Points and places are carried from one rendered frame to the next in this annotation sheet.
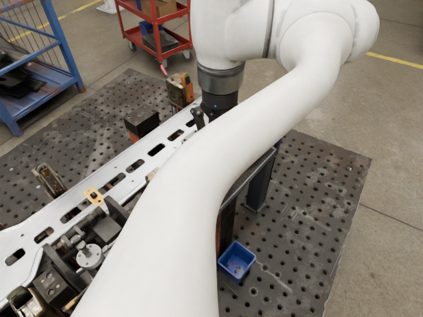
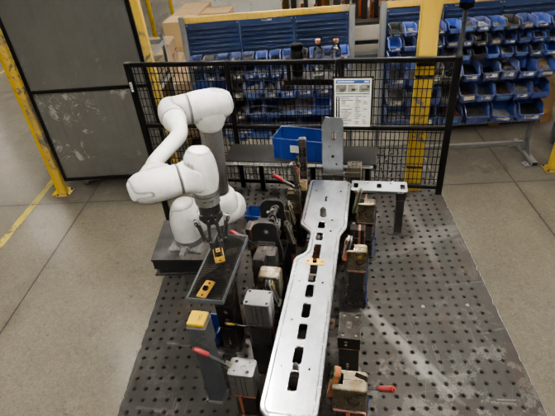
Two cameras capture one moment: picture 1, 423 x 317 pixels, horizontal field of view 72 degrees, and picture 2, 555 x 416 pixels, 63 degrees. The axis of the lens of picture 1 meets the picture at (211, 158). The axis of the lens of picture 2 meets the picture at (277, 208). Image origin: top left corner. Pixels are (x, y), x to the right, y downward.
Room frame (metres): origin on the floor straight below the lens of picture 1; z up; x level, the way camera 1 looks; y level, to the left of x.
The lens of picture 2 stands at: (1.76, -0.37, 2.32)
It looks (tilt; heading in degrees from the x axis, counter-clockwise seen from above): 35 degrees down; 154
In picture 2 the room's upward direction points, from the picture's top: 6 degrees counter-clockwise
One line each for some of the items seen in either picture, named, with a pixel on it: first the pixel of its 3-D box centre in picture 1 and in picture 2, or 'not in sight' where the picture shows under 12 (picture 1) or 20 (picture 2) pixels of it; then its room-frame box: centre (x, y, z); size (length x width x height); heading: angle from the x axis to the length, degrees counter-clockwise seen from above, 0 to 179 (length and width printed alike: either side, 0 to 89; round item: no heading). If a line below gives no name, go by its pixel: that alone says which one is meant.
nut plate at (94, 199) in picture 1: (93, 195); (315, 260); (0.52, 0.38, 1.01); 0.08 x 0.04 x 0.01; 49
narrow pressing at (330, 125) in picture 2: not in sight; (332, 146); (-0.03, 0.86, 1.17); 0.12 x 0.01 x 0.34; 50
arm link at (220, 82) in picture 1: (220, 72); (206, 196); (0.49, -0.02, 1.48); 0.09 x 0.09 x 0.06
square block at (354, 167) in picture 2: not in sight; (353, 191); (0.04, 0.96, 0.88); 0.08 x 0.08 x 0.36; 50
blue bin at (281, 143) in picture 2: not in sight; (301, 144); (-0.28, 0.82, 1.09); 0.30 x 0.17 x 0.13; 40
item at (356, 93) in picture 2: not in sight; (352, 102); (-0.19, 1.11, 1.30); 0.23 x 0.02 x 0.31; 50
